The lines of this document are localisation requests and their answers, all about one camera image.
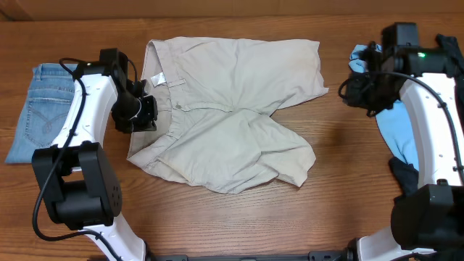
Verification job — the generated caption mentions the beige cotton shorts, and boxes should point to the beige cotton shorts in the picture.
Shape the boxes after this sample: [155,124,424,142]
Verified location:
[128,37,328,194]

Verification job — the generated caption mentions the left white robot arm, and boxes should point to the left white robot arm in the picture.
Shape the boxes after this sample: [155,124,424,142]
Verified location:
[32,53,157,260]

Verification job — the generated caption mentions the black aluminium frame rail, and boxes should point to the black aluminium frame rail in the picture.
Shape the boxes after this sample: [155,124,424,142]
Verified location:
[146,249,357,261]

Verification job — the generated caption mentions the light blue shirt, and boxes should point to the light blue shirt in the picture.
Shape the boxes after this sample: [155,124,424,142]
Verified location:
[349,44,419,170]

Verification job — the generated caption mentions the folded light blue jeans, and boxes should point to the folded light blue jeans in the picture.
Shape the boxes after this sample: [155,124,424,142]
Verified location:
[5,63,75,164]

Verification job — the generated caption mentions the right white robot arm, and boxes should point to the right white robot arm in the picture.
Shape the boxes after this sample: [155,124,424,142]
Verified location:
[339,46,463,260]

